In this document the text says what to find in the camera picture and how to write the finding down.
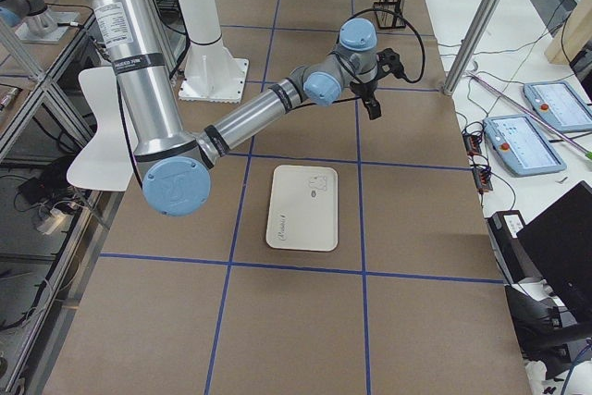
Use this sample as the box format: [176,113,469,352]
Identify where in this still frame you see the near teach pendant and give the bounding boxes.
[483,114,567,177]

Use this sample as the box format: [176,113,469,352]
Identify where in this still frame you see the aluminium frame post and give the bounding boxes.
[442,0,500,96]

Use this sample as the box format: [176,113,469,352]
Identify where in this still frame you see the teach pendant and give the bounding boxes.
[483,114,567,177]
[523,81,591,132]

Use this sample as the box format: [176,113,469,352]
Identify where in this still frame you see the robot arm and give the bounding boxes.
[85,0,378,216]

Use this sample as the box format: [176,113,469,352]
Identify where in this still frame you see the white chair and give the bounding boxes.
[67,66,138,191]

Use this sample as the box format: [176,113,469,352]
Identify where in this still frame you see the metal reacher stick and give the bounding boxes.
[463,71,592,160]

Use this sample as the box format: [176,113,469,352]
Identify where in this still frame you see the black wire cup rack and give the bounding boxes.
[373,0,406,30]

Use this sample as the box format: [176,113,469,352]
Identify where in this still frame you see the cream rabbit tray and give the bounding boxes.
[265,165,339,253]

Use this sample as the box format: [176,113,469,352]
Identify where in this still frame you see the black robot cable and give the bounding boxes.
[337,8,427,105]

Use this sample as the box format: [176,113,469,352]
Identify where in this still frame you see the black laptop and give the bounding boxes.
[517,180,591,322]

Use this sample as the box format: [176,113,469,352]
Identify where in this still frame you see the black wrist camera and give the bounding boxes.
[375,48,407,81]

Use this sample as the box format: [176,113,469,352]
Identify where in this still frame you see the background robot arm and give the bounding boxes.
[1,0,78,44]

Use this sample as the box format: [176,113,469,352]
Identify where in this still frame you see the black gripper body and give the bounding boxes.
[350,81,379,105]

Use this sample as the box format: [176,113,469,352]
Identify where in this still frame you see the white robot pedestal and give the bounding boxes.
[179,0,249,103]

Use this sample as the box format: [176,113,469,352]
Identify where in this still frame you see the black box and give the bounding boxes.
[486,210,537,283]

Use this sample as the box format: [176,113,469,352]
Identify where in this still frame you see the far teach pendant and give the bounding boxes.
[523,81,591,132]

